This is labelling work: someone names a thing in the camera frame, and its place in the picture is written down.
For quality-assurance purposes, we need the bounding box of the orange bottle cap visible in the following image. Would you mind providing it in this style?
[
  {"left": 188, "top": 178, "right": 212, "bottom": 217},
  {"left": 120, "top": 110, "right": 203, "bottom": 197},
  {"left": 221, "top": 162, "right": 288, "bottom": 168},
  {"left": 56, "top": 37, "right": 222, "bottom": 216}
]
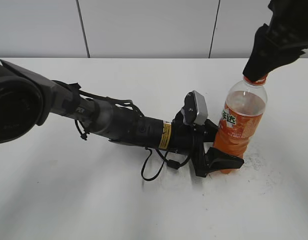
[{"left": 243, "top": 74, "right": 268, "bottom": 86}]

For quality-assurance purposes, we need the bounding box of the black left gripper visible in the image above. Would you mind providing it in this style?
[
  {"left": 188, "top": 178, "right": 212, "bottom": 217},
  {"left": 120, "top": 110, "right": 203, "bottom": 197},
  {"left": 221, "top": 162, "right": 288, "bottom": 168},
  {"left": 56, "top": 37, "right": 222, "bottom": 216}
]
[{"left": 168, "top": 110, "right": 244, "bottom": 178}]

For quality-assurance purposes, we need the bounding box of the black camera cable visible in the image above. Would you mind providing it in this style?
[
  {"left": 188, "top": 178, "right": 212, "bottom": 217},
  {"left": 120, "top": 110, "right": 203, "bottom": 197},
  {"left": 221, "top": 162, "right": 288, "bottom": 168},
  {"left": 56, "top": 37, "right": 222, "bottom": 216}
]
[{"left": 140, "top": 147, "right": 194, "bottom": 181}]

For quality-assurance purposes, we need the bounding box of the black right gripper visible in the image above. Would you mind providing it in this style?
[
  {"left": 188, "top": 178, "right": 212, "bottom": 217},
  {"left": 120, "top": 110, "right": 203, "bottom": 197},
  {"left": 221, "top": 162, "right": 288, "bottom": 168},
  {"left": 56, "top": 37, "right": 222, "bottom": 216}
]
[{"left": 243, "top": 0, "right": 308, "bottom": 82}]

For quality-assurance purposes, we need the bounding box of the orange soda plastic bottle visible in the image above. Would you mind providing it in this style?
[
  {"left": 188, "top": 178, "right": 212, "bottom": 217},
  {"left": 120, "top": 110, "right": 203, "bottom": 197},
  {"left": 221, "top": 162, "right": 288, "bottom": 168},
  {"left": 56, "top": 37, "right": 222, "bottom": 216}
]
[{"left": 213, "top": 74, "right": 269, "bottom": 175}]

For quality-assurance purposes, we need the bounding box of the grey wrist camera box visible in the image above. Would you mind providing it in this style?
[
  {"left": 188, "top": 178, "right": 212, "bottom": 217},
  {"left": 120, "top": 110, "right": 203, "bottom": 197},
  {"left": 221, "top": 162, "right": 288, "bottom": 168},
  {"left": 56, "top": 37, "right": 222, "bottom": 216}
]
[{"left": 181, "top": 90, "right": 208, "bottom": 126}]

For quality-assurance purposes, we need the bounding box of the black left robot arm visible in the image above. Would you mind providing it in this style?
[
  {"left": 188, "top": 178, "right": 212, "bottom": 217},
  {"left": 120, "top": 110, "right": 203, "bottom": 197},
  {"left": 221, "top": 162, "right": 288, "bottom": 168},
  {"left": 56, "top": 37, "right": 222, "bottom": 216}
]
[{"left": 0, "top": 60, "right": 244, "bottom": 178}]

